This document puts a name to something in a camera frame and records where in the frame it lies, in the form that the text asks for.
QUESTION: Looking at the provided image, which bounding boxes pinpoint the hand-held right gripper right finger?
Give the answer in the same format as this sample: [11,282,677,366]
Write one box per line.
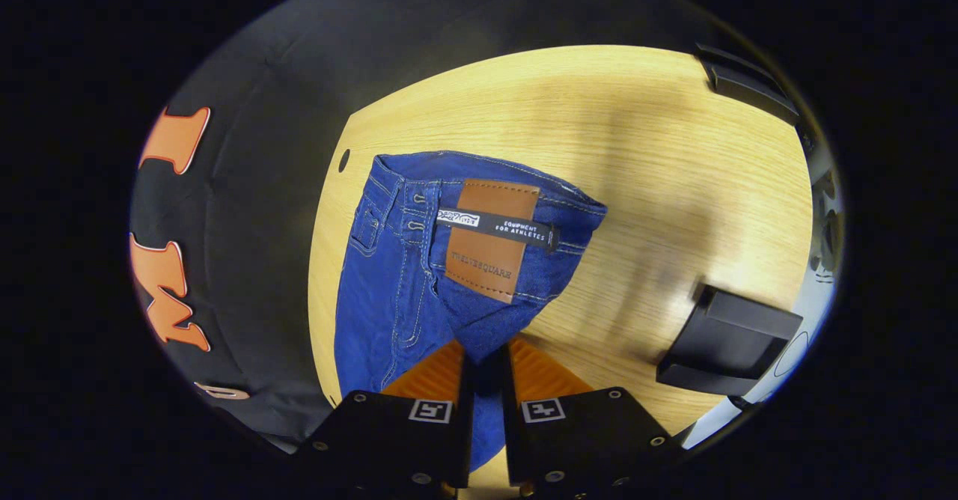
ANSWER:
[498,335,688,500]

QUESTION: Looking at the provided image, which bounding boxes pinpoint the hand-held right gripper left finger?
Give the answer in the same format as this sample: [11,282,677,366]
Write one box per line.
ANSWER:
[290,339,475,500]

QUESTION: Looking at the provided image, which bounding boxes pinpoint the blue denim jeans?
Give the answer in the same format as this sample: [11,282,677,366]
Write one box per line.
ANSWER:
[335,150,608,472]

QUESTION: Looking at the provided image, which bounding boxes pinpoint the black plastic stand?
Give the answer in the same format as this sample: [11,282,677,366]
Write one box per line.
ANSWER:
[656,283,805,398]
[695,40,802,126]

